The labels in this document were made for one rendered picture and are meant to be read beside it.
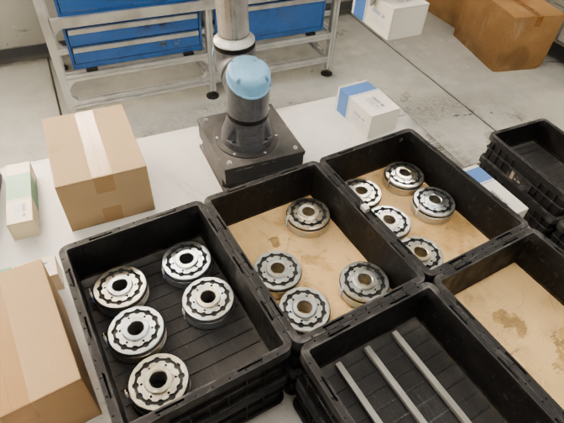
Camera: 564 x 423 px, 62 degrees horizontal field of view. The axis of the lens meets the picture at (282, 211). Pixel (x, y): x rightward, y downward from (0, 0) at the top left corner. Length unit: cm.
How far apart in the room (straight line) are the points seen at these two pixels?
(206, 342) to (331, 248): 35
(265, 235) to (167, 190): 42
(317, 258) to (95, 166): 61
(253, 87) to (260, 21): 177
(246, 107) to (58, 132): 51
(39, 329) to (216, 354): 33
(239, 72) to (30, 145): 184
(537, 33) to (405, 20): 249
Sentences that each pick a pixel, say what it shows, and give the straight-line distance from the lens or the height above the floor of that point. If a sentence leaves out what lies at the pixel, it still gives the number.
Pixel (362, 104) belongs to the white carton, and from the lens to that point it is 162.
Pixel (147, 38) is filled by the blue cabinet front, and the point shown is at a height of 44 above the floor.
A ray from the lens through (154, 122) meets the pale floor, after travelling 290.
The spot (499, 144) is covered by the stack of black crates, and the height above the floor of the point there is 58.
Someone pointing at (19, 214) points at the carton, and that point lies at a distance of 135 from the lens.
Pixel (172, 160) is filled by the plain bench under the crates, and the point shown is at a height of 70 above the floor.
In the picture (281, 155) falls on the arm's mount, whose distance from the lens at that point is 134.
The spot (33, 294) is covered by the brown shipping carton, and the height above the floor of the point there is 86.
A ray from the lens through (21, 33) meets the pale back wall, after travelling 368.
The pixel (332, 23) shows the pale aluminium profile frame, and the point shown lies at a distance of 321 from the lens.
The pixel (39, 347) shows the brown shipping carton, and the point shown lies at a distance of 97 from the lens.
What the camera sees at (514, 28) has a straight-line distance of 373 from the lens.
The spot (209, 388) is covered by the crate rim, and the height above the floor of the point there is 93.
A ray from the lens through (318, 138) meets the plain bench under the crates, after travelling 158.
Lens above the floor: 165
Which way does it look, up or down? 46 degrees down
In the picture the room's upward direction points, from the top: 4 degrees clockwise
